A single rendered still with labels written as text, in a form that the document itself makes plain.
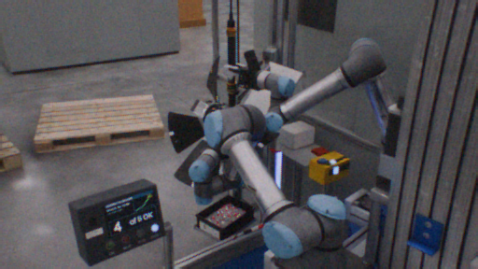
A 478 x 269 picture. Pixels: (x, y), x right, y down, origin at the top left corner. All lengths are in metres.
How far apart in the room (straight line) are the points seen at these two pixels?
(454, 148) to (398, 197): 0.24
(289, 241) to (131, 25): 6.59
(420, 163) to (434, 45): 0.33
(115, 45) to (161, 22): 0.83
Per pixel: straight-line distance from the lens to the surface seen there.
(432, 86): 1.31
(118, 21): 7.62
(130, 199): 1.55
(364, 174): 2.61
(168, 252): 1.78
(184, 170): 2.19
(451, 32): 1.29
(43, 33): 7.39
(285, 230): 1.35
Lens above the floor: 2.05
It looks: 25 degrees down
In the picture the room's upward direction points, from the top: straight up
